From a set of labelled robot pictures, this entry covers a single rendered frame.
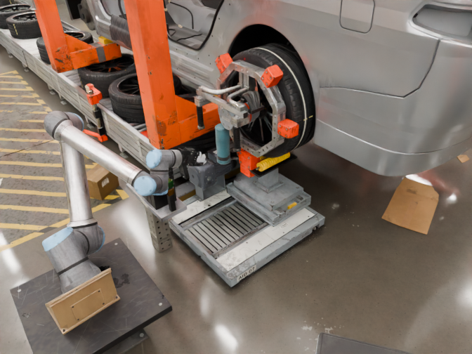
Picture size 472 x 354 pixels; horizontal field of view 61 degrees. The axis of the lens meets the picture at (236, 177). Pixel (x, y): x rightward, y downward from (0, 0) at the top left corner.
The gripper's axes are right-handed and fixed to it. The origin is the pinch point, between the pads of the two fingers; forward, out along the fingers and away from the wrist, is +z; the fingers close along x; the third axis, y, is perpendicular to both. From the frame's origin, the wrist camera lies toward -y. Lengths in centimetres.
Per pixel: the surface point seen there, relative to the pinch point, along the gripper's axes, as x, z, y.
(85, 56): 240, 48, 15
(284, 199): -17, 67, -20
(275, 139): -22.0, 27.5, 22.4
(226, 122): 4.5, 13.9, 22.4
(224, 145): 12.7, 26.9, 6.0
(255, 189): 4, 61, -23
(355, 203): -41, 125, -17
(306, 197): -21, 87, -19
